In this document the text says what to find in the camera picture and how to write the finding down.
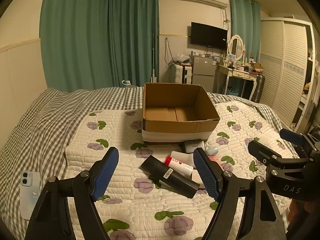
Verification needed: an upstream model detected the cardboard box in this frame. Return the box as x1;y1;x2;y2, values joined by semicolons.
141;82;220;143

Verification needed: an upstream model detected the white louvred wardrobe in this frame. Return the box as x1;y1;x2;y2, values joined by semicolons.
259;17;320;132

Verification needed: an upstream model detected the white upright pole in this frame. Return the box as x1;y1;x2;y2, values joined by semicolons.
151;33;158;83

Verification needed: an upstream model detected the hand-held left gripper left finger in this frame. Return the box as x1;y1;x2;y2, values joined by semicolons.
25;146;119;240

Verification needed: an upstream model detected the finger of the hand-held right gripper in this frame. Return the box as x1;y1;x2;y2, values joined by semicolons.
247;140;283;167
279;128;305;146

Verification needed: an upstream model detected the small pink packet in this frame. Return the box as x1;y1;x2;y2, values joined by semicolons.
208;155;223;169

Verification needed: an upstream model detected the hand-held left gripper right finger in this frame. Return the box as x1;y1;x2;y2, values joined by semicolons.
194;147;287;240

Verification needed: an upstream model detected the white dressing table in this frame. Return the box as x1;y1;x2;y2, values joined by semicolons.
214;62;265;102

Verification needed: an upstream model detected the narrow green curtain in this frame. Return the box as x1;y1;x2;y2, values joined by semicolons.
229;0;262;64

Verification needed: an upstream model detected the white tube with red cap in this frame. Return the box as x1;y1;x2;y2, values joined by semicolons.
164;156;194;177

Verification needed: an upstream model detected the grey charger block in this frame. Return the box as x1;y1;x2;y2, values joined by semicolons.
183;140;205;153

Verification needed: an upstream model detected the white paper box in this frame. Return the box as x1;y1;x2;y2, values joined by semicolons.
171;150;203;182

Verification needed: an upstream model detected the grey checked bed sheet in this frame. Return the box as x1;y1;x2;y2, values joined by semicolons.
0;86;294;240

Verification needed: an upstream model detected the oval white vanity mirror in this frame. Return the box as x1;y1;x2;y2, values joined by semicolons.
228;35;245;62

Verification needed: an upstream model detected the pale blue smartphone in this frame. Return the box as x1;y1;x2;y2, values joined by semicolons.
19;171;41;222

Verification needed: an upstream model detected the white suitcase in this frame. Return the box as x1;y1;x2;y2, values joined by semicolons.
173;64;193;84

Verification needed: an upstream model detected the black wall television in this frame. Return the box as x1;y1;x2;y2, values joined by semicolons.
190;22;228;50

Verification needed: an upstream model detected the black remote control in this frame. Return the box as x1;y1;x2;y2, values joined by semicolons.
141;155;200;199

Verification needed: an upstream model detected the dark suitcase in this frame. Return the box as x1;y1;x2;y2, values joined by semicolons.
251;74;266;103

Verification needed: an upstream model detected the silver small fridge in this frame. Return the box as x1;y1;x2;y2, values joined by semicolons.
191;54;220;93

